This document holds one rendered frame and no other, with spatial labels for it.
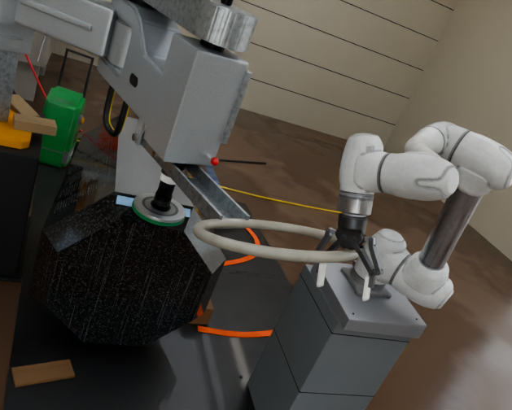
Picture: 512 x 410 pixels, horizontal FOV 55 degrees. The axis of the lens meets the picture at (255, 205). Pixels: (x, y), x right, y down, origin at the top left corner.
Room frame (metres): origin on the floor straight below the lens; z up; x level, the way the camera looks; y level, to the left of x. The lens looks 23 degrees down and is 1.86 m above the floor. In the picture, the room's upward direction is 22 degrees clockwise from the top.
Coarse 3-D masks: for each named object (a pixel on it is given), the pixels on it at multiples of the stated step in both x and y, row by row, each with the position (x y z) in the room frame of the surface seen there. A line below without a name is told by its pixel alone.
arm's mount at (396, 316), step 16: (336, 272) 1.95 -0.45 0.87; (320, 288) 1.87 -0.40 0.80; (336, 288) 1.82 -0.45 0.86; (352, 288) 1.87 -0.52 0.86; (336, 304) 1.74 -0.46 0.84; (352, 304) 1.75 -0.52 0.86; (368, 304) 1.79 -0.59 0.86; (384, 304) 1.83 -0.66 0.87; (400, 304) 1.88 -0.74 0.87; (352, 320) 1.65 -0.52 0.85; (368, 320) 1.68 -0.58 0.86; (384, 320) 1.72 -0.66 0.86; (400, 320) 1.77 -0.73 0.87; (416, 320) 1.81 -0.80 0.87; (400, 336) 1.76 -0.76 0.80; (416, 336) 1.79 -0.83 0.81
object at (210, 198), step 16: (144, 144) 1.85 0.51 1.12; (160, 160) 1.73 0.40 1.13; (176, 176) 1.63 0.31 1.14; (208, 176) 1.69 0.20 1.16; (192, 192) 1.54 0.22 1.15; (208, 192) 1.65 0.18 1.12; (224, 192) 1.60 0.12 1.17; (208, 208) 1.45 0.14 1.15; (224, 208) 1.56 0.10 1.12; (240, 208) 1.52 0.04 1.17
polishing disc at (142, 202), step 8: (136, 200) 1.74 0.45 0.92; (144, 200) 1.77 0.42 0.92; (136, 208) 1.70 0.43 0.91; (144, 208) 1.71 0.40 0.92; (152, 208) 1.73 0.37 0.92; (176, 208) 1.81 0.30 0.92; (152, 216) 1.67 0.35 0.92; (160, 216) 1.69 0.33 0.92; (168, 216) 1.72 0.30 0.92; (176, 216) 1.74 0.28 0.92; (184, 216) 1.78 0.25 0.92
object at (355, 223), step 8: (344, 216) 1.19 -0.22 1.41; (352, 216) 1.18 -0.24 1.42; (344, 224) 1.18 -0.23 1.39; (352, 224) 1.18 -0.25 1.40; (360, 224) 1.18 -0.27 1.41; (336, 232) 1.21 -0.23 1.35; (344, 232) 1.20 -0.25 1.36; (352, 232) 1.19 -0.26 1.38; (360, 232) 1.18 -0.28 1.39; (344, 240) 1.19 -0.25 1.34; (360, 240) 1.18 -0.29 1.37; (352, 248) 1.18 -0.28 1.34
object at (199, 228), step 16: (208, 224) 1.34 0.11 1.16; (224, 224) 1.41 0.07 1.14; (240, 224) 1.46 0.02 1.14; (256, 224) 1.49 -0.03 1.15; (272, 224) 1.50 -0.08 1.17; (288, 224) 1.51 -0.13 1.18; (208, 240) 1.12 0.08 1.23; (224, 240) 1.10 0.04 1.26; (256, 256) 1.07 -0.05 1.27; (272, 256) 1.06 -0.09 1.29; (288, 256) 1.07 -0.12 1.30; (304, 256) 1.08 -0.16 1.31; (320, 256) 1.10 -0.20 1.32; (336, 256) 1.13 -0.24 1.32; (352, 256) 1.18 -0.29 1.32
